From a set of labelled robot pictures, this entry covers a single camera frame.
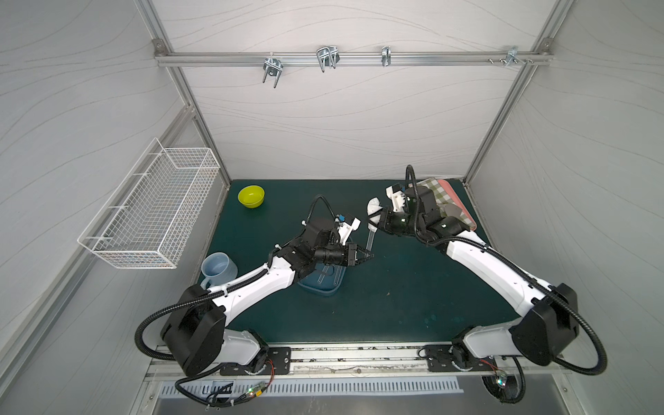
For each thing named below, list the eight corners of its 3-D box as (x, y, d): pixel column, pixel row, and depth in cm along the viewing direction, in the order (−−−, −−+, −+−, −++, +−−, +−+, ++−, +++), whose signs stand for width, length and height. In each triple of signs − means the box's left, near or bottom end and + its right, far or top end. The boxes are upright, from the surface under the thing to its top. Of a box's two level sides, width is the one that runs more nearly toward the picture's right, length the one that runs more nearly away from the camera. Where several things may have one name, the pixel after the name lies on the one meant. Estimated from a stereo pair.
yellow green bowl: (239, 210, 112) (235, 202, 108) (244, 193, 118) (240, 185, 114) (262, 210, 112) (259, 202, 108) (266, 194, 118) (263, 185, 114)
